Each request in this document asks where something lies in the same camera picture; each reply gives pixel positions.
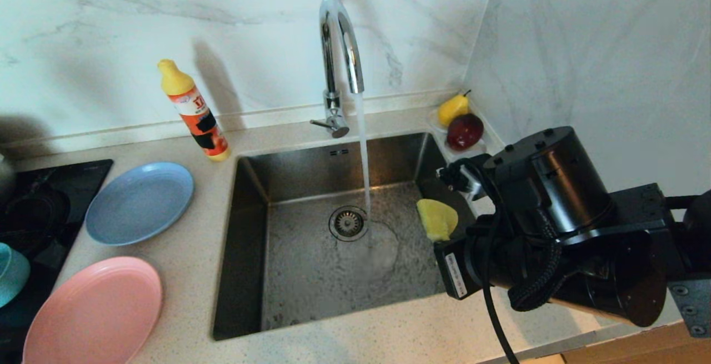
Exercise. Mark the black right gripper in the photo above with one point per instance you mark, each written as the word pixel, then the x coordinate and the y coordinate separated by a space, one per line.
pixel 511 253

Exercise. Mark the yellow fish-shaped sponge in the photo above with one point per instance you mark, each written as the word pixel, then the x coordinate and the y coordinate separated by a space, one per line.
pixel 439 217

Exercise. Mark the chrome faucet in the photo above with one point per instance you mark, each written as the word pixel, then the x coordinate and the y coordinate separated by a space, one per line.
pixel 333 47

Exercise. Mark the yellow orange dish soap bottle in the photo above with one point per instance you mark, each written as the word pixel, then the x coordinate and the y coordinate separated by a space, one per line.
pixel 199 113

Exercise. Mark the teal ceramic bowl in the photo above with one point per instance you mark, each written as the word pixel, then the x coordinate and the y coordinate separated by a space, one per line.
pixel 12 275

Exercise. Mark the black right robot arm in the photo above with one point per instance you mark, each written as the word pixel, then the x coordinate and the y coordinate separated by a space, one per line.
pixel 555 186

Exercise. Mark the metal sink drain strainer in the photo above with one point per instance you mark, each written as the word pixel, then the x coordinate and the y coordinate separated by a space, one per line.
pixel 348 224

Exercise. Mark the stainless steel sink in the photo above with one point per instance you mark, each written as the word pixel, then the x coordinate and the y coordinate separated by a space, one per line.
pixel 311 280

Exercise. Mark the small white dish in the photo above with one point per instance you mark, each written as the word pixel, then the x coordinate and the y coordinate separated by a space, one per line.
pixel 482 144
pixel 432 119

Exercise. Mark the dark red apple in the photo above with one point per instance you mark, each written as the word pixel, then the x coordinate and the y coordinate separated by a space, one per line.
pixel 464 131

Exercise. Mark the yellow pear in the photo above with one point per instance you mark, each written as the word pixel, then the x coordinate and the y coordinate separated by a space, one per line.
pixel 451 109

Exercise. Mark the wooden cabinet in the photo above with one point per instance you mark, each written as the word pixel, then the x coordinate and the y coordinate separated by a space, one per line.
pixel 655 347

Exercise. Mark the running water stream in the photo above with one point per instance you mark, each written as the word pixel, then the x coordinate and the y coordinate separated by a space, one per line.
pixel 364 158

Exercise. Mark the blue plastic plate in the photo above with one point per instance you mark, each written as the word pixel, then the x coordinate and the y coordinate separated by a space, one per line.
pixel 139 203

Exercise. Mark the pink plastic plate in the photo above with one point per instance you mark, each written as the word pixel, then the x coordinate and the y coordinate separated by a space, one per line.
pixel 94 314

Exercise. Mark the black induction cooktop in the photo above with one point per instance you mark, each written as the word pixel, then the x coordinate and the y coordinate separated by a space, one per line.
pixel 50 208

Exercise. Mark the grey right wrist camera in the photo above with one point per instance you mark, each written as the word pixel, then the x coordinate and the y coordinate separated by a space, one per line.
pixel 461 178

